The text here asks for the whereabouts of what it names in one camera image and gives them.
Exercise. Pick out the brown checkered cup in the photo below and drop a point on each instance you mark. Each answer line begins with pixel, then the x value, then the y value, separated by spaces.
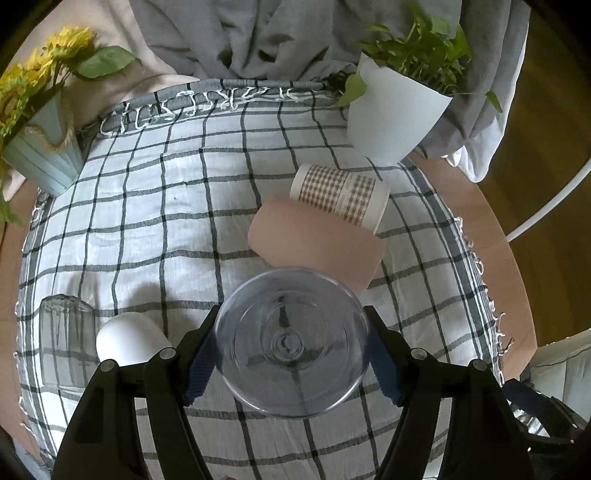
pixel 341 194

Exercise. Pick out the green leafy plant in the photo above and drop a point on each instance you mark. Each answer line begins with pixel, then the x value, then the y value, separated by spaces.
pixel 415 41

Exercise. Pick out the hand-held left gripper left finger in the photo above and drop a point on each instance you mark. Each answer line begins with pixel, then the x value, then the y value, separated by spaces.
pixel 199 374

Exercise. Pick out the white curved tube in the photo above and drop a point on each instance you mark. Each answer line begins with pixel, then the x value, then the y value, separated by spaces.
pixel 554 203

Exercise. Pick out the clear plastic cup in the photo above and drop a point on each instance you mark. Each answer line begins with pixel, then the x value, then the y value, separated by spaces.
pixel 318 378

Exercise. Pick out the clear drinking glass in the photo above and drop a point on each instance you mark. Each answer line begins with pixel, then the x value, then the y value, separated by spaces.
pixel 64 341

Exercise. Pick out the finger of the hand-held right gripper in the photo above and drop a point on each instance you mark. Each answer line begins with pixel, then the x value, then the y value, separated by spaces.
pixel 524 392

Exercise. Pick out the light grey cushion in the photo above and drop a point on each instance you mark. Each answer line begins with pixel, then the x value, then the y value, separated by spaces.
pixel 565 369

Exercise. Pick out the pink cup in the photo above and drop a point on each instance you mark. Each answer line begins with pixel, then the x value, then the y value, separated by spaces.
pixel 314 240

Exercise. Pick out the grey cloth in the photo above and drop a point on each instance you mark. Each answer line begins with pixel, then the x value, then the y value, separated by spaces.
pixel 258 32

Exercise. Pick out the checkered tablecloth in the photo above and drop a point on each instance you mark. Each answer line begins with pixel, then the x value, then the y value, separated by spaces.
pixel 161 207

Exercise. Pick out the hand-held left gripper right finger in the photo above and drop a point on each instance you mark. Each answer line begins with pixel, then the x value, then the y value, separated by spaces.
pixel 385 369

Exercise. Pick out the white plant pot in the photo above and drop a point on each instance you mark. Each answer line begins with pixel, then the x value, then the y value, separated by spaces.
pixel 392 115

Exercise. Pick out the light blue ribbed pot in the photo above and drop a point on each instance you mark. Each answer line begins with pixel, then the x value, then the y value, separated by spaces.
pixel 44 157

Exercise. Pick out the yellow sunflowers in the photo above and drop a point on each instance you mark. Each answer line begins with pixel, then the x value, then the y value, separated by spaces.
pixel 32 74

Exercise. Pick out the white cup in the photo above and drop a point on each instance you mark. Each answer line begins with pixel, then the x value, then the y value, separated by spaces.
pixel 129 339

